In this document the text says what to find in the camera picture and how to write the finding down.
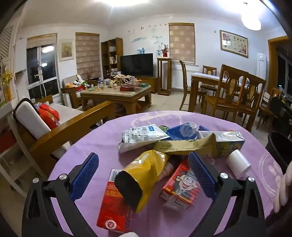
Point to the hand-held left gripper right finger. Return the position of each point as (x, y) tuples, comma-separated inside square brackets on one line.
[(202, 175)]

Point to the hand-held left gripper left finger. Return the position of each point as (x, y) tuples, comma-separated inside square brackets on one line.
[(84, 175)]

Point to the red cartoon print box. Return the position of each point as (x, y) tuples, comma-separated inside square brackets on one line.
[(180, 184)]

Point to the olive gold long packet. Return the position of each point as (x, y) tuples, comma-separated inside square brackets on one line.
[(180, 145)]

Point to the white plastic bottle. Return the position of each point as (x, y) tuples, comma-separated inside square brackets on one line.
[(238, 163)]

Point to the red juice carton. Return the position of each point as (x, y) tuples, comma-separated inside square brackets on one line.
[(111, 205)]

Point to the green white milk carton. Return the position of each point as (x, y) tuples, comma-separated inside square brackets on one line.
[(228, 141)]

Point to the blue white packet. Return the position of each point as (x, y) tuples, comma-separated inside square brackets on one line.
[(182, 132)]

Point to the white plastic cup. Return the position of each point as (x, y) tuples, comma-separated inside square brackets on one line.
[(193, 124)]

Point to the yellow snack bag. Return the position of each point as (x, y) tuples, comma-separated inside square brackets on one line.
[(148, 168)]

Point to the green packet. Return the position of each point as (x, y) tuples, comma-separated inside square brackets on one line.
[(163, 128)]

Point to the white grey snack bag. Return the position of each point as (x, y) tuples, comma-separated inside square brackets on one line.
[(139, 134)]

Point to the black trash bin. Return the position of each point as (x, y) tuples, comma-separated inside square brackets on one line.
[(278, 148)]

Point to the person's left hand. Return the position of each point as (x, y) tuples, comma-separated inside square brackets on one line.
[(129, 234)]

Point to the person's right hand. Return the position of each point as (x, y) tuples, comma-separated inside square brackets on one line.
[(282, 191)]

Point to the purple tablecloth round table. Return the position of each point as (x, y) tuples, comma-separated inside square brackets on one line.
[(95, 141)]

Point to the wooden sofa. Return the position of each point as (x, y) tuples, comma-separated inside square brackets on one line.
[(75, 123)]

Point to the red pillow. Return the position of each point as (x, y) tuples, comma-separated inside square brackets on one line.
[(53, 110), (49, 120)]

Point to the white sofa seat cushion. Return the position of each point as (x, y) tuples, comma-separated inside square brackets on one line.
[(66, 110)]

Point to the white shelf unit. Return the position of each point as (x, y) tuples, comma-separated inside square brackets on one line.
[(13, 159)]

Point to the wooden dining chair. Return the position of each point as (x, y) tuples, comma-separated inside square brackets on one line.
[(257, 91), (209, 69), (219, 102), (183, 75), (272, 95)]

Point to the white sofa back cushion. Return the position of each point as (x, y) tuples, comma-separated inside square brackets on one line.
[(32, 120)]

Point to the red storage box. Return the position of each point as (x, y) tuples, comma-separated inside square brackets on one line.
[(6, 141)]

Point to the wooden coffee table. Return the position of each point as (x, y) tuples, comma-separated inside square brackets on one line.
[(118, 93)]

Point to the wooden armchair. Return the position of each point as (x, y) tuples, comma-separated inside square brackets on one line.
[(68, 82)]

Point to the red tray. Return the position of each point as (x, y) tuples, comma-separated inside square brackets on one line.
[(127, 88)]

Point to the wooden dining table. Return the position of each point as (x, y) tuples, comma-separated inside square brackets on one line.
[(205, 76)]

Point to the white radiator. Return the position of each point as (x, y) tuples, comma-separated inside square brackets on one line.
[(176, 78)]

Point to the white carved fruit rack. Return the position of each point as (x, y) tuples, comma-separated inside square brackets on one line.
[(124, 79)]

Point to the wooden television stand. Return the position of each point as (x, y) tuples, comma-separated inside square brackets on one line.
[(152, 83)]

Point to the tall wooden plant stand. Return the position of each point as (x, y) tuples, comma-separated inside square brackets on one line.
[(164, 77)]

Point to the wooden bookshelf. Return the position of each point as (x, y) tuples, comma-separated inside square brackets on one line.
[(105, 57)]

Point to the black television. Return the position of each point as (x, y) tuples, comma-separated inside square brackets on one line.
[(136, 65)]

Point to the balcony window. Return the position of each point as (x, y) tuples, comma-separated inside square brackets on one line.
[(34, 63)]

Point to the wide beige window blind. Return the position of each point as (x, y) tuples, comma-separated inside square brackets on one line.
[(87, 52)]

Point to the yellow flowers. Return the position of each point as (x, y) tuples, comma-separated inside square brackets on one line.
[(6, 78)]

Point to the white standing air conditioner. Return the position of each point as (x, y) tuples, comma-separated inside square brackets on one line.
[(261, 66)]

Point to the sunflower picture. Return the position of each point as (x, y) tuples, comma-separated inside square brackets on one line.
[(66, 50)]

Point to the red vase with flowers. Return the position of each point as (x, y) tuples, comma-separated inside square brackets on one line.
[(164, 53)]

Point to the beige flower print blind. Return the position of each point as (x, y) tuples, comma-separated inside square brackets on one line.
[(182, 43)]

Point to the framed floral picture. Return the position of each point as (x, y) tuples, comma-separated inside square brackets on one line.
[(233, 43)]

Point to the white lattice panel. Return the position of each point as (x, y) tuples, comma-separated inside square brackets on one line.
[(6, 41)]

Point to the white ceiling lamp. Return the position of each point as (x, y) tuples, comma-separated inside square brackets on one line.
[(251, 20)]

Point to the wooden door frame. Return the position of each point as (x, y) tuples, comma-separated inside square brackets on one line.
[(271, 59)]

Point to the white wall box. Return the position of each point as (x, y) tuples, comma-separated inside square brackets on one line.
[(21, 54)]

